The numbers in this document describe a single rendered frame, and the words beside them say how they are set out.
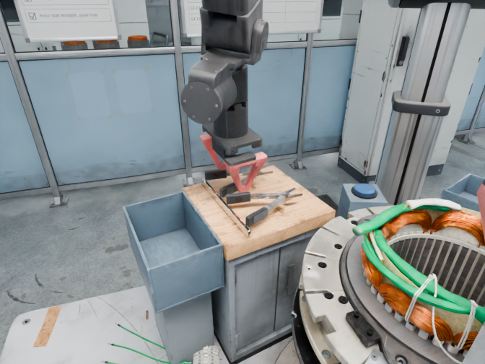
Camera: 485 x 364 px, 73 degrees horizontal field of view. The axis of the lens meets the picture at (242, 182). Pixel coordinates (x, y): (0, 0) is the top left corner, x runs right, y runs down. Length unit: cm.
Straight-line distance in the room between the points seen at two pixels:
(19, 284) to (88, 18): 158
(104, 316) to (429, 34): 87
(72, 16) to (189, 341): 208
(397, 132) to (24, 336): 89
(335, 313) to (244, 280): 22
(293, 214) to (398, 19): 212
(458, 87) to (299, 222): 261
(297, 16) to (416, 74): 192
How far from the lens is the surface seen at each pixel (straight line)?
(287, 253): 56
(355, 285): 39
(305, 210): 55
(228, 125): 51
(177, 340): 62
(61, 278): 216
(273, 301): 63
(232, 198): 53
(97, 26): 239
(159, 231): 63
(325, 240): 45
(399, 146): 83
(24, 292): 217
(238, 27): 46
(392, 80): 259
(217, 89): 43
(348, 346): 35
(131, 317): 79
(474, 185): 80
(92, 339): 78
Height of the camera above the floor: 137
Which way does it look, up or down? 30 degrees down
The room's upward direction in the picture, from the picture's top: straight up
